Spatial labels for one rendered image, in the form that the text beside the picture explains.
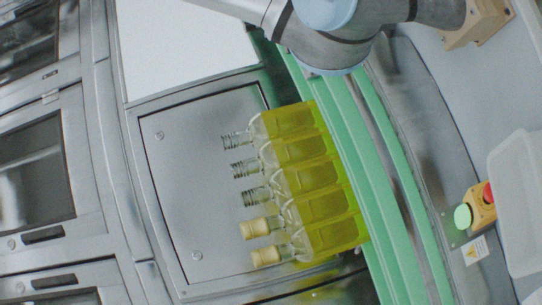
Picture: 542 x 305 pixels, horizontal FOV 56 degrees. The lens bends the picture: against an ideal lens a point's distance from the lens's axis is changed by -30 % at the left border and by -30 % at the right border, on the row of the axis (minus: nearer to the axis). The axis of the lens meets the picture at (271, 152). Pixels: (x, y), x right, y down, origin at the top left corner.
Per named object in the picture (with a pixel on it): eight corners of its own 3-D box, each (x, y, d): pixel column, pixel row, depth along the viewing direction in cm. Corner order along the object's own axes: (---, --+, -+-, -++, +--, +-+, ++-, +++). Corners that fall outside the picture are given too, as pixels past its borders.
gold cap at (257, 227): (262, 218, 122) (238, 225, 122) (264, 213, 119) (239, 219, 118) (268, 237, 121) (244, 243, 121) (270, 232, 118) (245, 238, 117)
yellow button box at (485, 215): (484, 192, 107) (457, 206, 105) (496, 173, 100) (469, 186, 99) (495, 223, 103) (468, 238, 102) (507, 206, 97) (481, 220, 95)
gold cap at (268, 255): (281, 258, 115) (256, 264, 114) (280, 265, 118) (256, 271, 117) (274, 241, 117) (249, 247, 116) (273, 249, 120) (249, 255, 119)
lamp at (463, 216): (461, 209, 104) (449, 215, 103) (468, 197, 100) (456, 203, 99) (468, 230, 101) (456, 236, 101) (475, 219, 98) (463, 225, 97)
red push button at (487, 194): (475, 193, 99) (481, 184, 96) (490, 186, 100) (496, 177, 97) (483, 212, 97) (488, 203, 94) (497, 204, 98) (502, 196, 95)
